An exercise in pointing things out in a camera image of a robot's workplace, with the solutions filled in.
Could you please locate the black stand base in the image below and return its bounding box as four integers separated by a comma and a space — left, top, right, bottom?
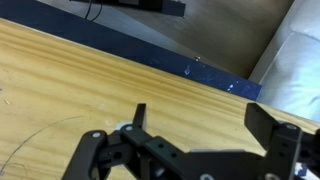
71, 0, 186, 17

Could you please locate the black cable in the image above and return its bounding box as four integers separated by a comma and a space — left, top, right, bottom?
84, 0, 104, 22

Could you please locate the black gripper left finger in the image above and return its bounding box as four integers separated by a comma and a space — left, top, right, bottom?
120, 104, 187, 167

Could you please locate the grey sofa cushion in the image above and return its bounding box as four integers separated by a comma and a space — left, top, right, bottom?
249, 0, 320, 122

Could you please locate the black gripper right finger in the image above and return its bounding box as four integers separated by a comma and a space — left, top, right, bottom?
244, 103, 302, 180

